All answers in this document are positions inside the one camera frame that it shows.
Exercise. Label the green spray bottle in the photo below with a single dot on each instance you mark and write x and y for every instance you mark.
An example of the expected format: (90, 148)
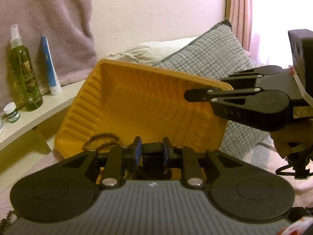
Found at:
(27, 83)

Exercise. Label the blue and white tube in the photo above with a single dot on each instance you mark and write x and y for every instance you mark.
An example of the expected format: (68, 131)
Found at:
(50, 71)

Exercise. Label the grey woven pillow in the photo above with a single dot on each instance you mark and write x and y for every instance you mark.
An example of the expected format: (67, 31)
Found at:
(207, 53)

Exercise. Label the small green-label jar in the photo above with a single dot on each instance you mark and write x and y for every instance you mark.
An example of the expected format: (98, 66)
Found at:
(11, 113)

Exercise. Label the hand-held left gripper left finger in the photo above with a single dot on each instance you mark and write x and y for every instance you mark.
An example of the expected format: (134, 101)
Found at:
(137, 149)

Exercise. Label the purple towel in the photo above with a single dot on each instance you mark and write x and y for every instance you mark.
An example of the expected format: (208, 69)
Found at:
(49, 17)

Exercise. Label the white shelf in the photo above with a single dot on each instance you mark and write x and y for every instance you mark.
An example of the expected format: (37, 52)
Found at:
(49, 107)

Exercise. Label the pink velvet blanket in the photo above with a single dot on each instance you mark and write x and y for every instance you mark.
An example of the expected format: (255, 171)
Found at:
(264, 173)

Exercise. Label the person's right hand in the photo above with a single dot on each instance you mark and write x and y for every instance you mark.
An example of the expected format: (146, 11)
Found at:
(281, 142)

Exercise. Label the white cream jar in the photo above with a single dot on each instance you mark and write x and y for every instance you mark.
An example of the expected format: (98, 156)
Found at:
(1, 126)

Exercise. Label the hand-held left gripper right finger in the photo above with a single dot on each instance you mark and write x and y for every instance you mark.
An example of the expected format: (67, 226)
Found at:
(167, 149)

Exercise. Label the white pillow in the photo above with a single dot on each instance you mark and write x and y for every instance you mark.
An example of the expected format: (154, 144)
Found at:
(146, 51)

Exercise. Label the pink curtain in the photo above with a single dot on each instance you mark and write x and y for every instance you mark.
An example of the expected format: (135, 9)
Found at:
(240, 17)

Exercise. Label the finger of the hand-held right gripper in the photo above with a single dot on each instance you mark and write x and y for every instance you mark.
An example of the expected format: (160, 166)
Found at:
(244, 77)
(203, 95)

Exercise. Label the yellow plastic tray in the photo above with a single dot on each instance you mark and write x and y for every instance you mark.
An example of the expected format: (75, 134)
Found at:
(146, 102)

